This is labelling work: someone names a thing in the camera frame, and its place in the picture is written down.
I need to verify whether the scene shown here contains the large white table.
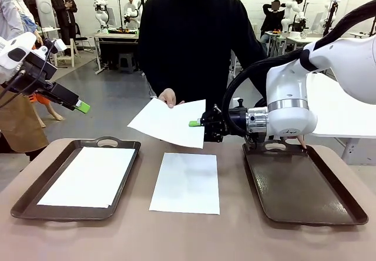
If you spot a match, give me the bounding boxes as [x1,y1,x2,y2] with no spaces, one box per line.
[305,71,376,165]

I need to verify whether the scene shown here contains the background person black jacket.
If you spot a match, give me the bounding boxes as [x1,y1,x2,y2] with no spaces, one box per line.
[51,0,78,48]

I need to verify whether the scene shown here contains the seated background person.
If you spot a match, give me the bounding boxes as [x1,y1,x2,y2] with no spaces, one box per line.
[260,1,286,53]

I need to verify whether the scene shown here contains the brown apron garment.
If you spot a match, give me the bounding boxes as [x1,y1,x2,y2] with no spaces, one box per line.
[0,87,49,153]

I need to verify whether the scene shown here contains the background computer monitor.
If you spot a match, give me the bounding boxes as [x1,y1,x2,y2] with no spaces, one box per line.
[310,12,324,33]

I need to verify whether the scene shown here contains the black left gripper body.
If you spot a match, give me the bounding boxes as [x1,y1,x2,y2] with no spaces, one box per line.
[34,81,80,111]

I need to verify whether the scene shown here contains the black tripod pole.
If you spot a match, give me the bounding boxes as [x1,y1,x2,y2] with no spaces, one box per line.
[322,0,341,37]

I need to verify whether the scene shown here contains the long white background table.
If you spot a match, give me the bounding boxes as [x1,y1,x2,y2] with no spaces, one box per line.
[286,36,323,68]

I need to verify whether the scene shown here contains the brown plastic serving tray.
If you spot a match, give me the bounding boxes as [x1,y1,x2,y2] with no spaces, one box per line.
[242,139,369,226]
[10,136,142,222]

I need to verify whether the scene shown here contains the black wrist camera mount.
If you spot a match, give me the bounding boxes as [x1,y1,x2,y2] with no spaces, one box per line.
[230,97,249,111]
[19,38,68,82]

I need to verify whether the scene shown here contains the person's torso black sweater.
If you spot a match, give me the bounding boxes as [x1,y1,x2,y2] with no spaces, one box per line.
[137,0,268,141]

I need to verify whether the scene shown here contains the wooden background table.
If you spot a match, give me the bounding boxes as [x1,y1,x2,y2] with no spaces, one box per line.
[92,31,140,75]

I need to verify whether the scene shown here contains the grey plastic stool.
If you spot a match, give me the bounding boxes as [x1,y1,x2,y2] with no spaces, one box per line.
[117,52,136,74]

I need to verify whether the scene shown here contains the white A4 paper stack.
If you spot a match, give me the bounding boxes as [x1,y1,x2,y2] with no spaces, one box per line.
[149,152,220,215]

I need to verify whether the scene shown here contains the background person white shirt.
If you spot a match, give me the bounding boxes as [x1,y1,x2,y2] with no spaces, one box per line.
[122,0,142,26]

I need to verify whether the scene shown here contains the person's right hand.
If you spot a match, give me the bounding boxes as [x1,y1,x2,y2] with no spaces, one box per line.
[157,88,186,109]

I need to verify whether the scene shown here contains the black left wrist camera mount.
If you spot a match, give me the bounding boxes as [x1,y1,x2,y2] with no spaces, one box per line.
[19,38,68,82]

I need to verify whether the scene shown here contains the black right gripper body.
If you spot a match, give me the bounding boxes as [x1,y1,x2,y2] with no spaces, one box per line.
[200,104,230,143]

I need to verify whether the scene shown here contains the person's left hand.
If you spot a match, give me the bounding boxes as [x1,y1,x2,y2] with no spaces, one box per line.
[295,134,308,150]

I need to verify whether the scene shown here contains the person's right forearm black sleeve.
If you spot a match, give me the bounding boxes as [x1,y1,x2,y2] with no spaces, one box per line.
[140,49,177,94]

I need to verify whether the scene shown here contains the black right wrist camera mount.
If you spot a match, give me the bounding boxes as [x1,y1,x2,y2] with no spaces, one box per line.
[230,97,249,111]

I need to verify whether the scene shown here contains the white tower air conditioner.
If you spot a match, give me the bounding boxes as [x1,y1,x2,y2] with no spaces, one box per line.
[31,0,56,28]

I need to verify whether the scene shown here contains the black office chair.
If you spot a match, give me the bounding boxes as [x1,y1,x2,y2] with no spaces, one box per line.
[75,22,89,53]

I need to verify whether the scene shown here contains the white wooden folding chair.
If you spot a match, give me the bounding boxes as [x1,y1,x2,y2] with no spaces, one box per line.
[55,45,80,68]

